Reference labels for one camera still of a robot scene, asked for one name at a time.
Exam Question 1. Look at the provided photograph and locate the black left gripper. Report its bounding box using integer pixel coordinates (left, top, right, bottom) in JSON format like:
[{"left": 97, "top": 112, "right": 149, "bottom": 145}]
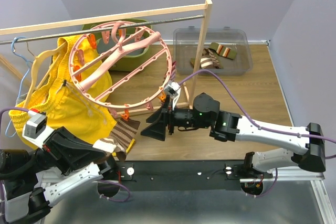
[{"left": 25, "top": 125, "right": 108, "bottom": 176}]

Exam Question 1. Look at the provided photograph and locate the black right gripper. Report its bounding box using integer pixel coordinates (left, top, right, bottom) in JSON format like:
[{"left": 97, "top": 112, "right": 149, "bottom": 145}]
[{"left": 140, "top": 94, "right": 211, "bottom": 142}]

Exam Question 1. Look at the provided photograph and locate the brown striped sock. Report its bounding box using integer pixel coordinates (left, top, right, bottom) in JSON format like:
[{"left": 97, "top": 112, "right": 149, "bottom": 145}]
[
  {"left": 200, "top": 48, "right": 223, "bottom": 69},
  {"left": 93, "top": 119, "right": 141, "bottom": 162}
]

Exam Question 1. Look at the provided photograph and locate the pink round clip hanger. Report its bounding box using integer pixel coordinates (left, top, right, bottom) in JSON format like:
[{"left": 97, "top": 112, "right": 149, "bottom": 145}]
[{"left": 68, "top": 20, "right": 173, "bottom": 114}]

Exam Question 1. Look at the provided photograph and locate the green striped sock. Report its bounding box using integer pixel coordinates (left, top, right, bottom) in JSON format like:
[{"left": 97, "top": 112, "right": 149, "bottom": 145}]
[
  {"left": 209, "top": 42, "right": 237, "bottom": 60},
  {"left": 190, "top": 58, "right": 202, "bottom": 69}
]

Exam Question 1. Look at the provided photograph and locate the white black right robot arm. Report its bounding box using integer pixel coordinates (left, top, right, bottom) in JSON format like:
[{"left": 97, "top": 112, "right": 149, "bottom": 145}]
[{"left": 141, "top": 93, "right": 326, "bottom": 178}]

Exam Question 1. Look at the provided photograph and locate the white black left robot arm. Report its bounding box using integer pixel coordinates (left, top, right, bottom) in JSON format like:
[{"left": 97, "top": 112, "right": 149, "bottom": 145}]
[{"left": 1, "top": 127, "right": 118, "bottom": 223}]

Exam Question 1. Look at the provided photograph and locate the beige clothes hanger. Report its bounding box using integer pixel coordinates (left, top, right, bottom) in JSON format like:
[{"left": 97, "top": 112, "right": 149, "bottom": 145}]
[{"left": 20, "top": 42, "right": 66, "bottom": 113}]

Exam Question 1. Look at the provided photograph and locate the yellow garment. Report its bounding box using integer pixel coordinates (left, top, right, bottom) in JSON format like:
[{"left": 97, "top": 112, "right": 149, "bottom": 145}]
[{"left": 18, "top": 36, "right": 117, "bottom": 144}]

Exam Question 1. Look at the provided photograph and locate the green basket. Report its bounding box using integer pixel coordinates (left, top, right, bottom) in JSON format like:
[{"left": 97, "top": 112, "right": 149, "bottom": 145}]
[{"left": 82, "top": 18, "right": 152, "bottom": 72}]

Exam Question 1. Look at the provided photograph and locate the clear plastic bin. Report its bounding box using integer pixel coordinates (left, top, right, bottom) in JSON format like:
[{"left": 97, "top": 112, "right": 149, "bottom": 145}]
[{"left": 174, "top": 27, "right": 253, "bottom": 76}]

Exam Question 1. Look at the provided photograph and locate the wooden clothes rack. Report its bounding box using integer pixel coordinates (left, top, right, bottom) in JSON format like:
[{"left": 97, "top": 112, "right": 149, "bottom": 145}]
[{"left": 1, "top": 0, "right": 213, "bottom": 118}]

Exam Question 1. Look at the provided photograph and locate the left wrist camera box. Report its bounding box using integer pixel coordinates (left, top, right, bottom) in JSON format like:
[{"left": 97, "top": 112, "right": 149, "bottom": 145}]
[{"left": 22, "top": 110, "right": 55, "bottom": 148}]

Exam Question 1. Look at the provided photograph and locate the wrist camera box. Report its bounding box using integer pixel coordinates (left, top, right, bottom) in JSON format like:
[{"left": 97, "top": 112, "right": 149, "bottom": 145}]
[
  {"left": 22, "top": 110, "right": 55, "bottom": 148},
  {"left": 164, "top": 80, "right": 181, "bottom": 111}
]

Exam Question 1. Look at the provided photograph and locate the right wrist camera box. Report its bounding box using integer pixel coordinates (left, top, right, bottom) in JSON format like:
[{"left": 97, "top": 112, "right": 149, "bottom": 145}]
[{"left": 164, "top": 80, "right": 181, "bottom": 111}]

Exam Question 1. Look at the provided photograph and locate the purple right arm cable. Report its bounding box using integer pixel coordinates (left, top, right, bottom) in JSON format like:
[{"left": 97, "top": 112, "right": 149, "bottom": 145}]
[{"left": 177, "top": 69, "right": 336, "bottom": 159}]

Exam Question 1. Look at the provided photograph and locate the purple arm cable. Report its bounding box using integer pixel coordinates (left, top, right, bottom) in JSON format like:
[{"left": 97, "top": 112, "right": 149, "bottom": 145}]
[
  {"left": 177, "top": 69, "right": 336, "bottom": 159},
  {"left": 0, "top": 107, "right": 34, "bottom": 209}
]

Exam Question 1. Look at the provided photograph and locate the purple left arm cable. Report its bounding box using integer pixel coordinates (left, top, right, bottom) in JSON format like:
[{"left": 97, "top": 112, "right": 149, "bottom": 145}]
[{"left": 0, "top": 107, "right": 34, "bottom": 209}]

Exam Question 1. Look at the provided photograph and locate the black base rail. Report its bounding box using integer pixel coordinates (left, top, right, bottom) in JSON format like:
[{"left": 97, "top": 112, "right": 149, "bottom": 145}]
[{"left": 96, "top": 159, "right": 275, "bottom": 204}]

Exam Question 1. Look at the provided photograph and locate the blue wire hanger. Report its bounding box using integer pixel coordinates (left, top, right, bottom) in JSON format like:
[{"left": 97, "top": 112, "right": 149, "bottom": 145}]
[{"left": 5, "top": 37, "right": 34, "bottom": 139}]

